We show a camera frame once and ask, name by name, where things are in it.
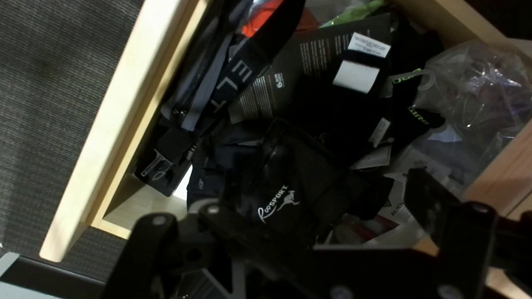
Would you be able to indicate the clear plastic bag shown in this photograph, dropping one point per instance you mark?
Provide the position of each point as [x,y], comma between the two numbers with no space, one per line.
[476,105]

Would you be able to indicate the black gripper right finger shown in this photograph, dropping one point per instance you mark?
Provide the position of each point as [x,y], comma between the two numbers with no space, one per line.
[466,250]

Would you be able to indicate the black box with white labels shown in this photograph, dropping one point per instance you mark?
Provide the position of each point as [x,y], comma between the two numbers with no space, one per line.
[343,83]

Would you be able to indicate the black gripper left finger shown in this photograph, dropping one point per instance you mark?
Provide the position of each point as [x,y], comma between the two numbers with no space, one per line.
[147,250]

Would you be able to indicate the black pouch with white logo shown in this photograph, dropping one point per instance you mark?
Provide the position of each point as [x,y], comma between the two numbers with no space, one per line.
[293,176]

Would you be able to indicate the light wooden drawer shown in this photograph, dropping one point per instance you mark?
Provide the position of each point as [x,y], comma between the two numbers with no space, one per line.
[117,138]

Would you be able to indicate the red orange item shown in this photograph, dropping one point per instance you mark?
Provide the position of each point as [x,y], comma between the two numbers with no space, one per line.
[260,17]

